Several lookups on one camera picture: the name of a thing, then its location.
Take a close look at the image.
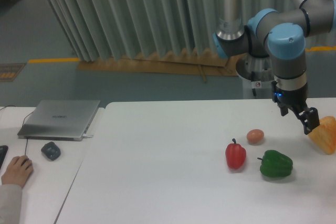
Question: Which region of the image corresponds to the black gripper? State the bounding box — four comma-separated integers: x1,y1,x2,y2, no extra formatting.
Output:
271,80,320,135

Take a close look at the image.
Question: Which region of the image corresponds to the red bell pepper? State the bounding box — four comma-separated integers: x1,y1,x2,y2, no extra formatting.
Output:
225,138,247,170

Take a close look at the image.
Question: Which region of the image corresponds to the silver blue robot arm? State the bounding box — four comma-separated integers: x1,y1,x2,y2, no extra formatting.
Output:
213,0,335,134

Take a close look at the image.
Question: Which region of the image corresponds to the beige sleeved forearm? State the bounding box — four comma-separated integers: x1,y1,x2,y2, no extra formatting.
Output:
1,184,22,223

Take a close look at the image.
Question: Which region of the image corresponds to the person's hand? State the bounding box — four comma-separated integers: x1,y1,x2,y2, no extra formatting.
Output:
1,155,34,188

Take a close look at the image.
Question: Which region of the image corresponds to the orange bread loaf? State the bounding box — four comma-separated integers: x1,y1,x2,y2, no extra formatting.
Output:
308,116,335,155

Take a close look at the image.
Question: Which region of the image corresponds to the brown egg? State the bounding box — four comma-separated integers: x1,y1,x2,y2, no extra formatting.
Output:
246,129,264,144

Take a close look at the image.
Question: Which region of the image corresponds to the green bell pepper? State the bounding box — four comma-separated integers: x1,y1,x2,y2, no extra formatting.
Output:
257,150,293,178

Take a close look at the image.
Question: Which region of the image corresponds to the brown cardboard sheet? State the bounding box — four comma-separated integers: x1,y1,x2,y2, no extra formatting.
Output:
77,51,242,78

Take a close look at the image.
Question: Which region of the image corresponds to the grey-green pleated curtain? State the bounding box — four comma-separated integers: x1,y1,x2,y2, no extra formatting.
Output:
48,0,335,61

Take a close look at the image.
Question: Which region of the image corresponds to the silver closed laptop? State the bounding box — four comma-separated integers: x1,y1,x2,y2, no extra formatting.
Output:
17,100,100,141

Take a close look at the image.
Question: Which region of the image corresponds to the brown floor sign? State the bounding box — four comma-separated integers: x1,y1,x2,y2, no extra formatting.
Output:
1,63,26,82

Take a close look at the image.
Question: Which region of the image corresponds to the black keyboard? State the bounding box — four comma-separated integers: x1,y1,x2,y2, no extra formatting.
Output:
0,145,8,168

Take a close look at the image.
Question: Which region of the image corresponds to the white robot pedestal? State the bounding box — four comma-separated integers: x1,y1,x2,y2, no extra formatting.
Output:
236,54,274,99

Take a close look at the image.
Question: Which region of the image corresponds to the black pedestal cable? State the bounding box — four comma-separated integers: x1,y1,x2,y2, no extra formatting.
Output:
250,71,257,97

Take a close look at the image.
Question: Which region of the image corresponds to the black mouse cable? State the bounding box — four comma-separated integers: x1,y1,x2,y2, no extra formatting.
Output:
0,105,36,157

